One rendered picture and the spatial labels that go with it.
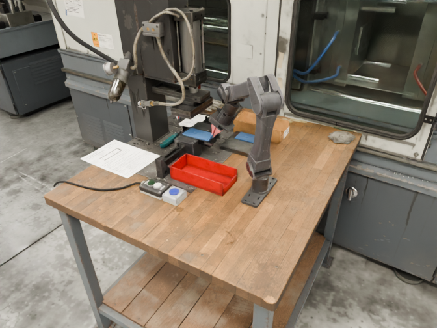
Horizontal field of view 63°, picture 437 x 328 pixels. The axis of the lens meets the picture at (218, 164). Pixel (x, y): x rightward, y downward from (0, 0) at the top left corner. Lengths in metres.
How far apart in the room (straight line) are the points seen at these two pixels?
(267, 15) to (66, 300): 1.93
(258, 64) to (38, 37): 3.03
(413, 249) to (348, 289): 0.43
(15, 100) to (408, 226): 3.95
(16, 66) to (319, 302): 3.75
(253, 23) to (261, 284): 1.40
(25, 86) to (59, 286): 2.68
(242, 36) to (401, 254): 1.52
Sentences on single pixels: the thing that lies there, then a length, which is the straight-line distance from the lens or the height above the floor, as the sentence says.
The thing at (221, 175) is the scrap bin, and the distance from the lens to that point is 1.48.
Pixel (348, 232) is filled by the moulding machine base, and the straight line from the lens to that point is 2.32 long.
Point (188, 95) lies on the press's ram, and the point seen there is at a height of 1.18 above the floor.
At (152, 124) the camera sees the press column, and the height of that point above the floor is 1.00.
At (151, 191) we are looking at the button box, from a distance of 1.39.
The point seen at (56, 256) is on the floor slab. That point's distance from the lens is 2.61.
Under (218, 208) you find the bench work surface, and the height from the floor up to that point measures 0.90.
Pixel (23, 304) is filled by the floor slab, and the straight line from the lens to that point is 2.44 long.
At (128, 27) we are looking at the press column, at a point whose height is 1.43.
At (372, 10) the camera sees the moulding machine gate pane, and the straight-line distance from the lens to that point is 1.78.
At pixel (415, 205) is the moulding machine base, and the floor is 0.55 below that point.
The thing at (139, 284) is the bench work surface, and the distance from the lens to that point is 2.00.
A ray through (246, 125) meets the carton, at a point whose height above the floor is 0.95.
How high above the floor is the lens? 1.75
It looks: 33 degrees down
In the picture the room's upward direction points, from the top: 1 degrees counter-clockwise
